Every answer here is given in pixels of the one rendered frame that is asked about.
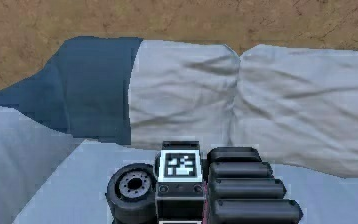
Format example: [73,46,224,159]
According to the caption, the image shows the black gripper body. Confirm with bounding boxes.
[105,162,159,224]

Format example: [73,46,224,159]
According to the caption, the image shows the white pillow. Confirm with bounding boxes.
[128,39,242,152]
[229,44,358,179]

